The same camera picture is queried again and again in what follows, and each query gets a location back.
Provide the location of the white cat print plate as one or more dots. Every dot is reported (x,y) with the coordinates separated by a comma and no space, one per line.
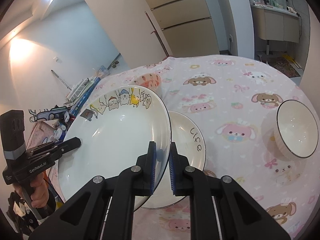
(112,135)

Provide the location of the pink cartoon printed tablecloth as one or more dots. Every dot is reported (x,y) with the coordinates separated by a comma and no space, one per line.
(225,105)

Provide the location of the beige vanity cabinet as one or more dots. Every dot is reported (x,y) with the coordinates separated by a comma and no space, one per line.
(275,25)

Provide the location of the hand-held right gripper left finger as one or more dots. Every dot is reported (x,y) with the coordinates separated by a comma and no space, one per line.
(153,170)

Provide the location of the clear plastic bag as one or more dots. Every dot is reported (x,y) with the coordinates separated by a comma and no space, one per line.
(101,72)

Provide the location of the brown printed floor mat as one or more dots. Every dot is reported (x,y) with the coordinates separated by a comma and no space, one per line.
(287,66)

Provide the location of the white light switch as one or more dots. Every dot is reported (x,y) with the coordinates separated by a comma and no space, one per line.
(58,60)

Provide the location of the blue cartoon paper card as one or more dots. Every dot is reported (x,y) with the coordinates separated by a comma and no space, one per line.
(47,113)

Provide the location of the grey striped box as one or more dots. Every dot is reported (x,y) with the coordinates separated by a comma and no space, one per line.
(81,86)

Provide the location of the white hair dryer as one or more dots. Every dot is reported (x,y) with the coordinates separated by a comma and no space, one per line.
(292,10)

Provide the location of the white lettered plate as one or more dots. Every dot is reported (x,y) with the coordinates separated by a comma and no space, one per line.
(185,140)

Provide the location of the person's dark printed clothing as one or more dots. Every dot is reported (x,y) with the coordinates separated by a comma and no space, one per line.
(17,212)

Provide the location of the pink bag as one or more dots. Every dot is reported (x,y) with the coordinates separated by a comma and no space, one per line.
(41,132)

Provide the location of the person's left hand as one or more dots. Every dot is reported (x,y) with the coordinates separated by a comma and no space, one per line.
(40,192)

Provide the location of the white black-rimmed bowl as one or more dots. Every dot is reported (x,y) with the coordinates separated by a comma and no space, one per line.
(297,130)

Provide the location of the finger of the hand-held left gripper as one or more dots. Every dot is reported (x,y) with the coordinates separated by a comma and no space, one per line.
(70,143)

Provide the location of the white wall socket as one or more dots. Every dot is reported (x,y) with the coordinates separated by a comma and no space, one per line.
(231,39)

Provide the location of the pink strawberry print bowl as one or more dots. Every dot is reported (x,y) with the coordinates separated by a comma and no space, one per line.
(150,80)

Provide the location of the beige refrigerator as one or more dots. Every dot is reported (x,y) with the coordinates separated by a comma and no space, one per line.
(180,12)

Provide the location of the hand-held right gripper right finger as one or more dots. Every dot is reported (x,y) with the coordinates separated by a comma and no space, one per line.
(172,175)

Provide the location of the house slipper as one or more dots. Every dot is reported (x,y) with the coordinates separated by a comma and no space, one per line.
(117,62)
(113,65)

